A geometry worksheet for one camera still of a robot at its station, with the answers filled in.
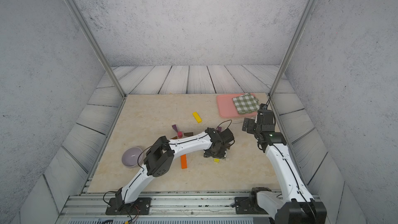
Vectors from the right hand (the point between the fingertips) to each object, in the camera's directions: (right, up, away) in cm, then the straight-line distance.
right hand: (256, 122), depth 80 cm
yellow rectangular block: (-31, 0, +28) cm, 42 cm away
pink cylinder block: (-42, -10, +18) cm, 46 cm away
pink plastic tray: (-10, +6, +32) cm, 35 cm away
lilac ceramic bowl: (-67, -20, +8) cm, 71 cm away
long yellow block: (-20, -22, +7) cm, 30 cm away
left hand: (-16, -22, +7) cm, 28 cm away
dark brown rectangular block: (-36, -9, +17) cm, 41 cm away
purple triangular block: (-45, -6, +21) cm, 51 cm away
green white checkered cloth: (+4, +10, +35) cm, 36 cm away
